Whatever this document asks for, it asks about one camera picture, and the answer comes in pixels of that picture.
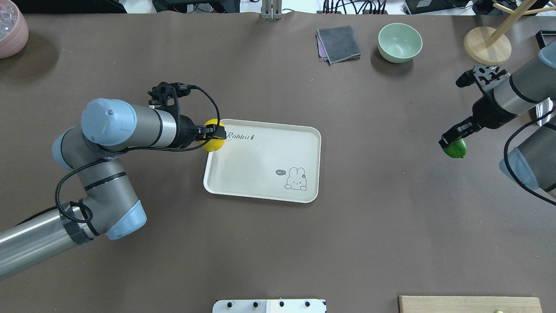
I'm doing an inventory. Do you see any black metal tray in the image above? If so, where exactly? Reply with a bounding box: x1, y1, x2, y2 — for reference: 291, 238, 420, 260
535, 30, 556, 50

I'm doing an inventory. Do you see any wooden cutting board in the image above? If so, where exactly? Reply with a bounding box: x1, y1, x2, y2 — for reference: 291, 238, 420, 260
399, 296, 542, 313

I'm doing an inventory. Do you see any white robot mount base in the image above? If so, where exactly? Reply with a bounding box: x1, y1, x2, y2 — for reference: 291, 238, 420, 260
212, 299, 327, 313

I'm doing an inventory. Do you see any wooden mug tree stand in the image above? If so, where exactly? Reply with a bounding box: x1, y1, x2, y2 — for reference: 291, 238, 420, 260
464, 0, 556, 66

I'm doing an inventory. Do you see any folded grey cloth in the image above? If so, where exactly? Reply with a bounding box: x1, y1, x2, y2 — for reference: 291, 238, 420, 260
316, 26, 361, 65

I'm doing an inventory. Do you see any pink bowl with ice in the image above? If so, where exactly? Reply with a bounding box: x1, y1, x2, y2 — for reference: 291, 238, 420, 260
0, 0, 29, 59

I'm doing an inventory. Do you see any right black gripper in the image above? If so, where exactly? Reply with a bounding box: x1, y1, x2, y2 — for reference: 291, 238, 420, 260
438, 65, 509, 149

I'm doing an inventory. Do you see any cream rabbit print tray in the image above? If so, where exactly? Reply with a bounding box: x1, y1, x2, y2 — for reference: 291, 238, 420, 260
203, 119, 321, 203

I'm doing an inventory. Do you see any yellow lemon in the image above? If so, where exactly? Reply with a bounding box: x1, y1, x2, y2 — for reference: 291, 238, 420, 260
202, 118, 226, 152

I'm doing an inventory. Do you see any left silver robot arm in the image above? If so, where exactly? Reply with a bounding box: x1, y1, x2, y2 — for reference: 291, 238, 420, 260
1, 82, 226, 280

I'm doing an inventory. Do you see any aluminium frame post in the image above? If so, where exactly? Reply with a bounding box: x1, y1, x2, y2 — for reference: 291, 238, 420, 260
260, 0, 282, 20

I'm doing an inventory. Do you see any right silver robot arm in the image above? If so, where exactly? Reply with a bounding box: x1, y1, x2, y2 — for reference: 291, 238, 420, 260
439, 43, 556, 197

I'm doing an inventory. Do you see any metal scoop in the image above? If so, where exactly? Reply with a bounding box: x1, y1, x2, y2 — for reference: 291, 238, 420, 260
535, 98, 555, 127

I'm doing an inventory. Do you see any mint green bowl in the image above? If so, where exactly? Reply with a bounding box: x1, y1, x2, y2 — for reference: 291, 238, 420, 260
378, 23, 424, 64

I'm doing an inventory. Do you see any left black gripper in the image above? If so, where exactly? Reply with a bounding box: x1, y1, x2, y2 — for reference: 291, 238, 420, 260
148, 82, 227, 149

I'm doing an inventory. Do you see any green lime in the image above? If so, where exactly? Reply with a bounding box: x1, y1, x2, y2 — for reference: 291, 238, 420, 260
442, 139, 467, 159

